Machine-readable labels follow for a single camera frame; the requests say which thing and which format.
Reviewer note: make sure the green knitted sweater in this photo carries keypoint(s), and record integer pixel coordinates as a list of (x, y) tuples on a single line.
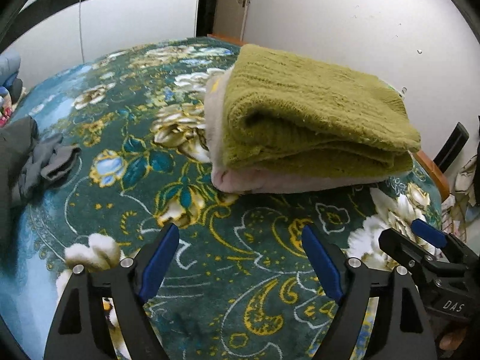
[(318, 93)]

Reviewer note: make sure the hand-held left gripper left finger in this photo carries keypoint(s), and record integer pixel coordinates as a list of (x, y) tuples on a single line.
[(157, 262)]

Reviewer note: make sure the pale crumpled bags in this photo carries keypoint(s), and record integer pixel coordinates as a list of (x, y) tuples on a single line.
[(465, 187)]

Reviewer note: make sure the beige room door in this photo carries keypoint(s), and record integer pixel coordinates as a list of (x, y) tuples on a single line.
[(228, 7)]

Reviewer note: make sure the teal floral blanket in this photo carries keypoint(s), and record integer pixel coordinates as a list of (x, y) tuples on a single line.
[(243, 225)]

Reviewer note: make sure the floral folded quilt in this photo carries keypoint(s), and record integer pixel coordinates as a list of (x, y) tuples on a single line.
[(4, 114)]

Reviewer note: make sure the blue-grey folded quilt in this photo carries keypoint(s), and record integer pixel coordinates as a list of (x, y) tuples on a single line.
[(9, 65)]

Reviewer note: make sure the dark grey jacket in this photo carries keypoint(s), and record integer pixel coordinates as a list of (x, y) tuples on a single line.
[(15, 146)]

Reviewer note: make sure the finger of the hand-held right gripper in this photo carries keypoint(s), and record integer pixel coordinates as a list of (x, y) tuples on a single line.
[(429, 233), (397, 243)]

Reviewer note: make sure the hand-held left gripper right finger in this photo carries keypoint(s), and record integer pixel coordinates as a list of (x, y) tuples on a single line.
[(322, 266)]

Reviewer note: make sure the black flat bar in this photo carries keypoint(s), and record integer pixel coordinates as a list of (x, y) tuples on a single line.
[(453, 146)]

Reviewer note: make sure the dark folded cloth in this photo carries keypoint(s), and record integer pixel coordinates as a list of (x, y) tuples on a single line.
[(15, 90)]

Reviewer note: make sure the white and black wardrobe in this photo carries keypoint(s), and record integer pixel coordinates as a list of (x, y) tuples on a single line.
[(131, 18)]

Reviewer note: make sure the pale pink folded garment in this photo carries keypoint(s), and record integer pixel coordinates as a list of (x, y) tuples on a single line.
[(262, 183)]

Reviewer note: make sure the grey fleece garment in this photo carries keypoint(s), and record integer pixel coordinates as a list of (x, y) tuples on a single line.
[(60, 161)]

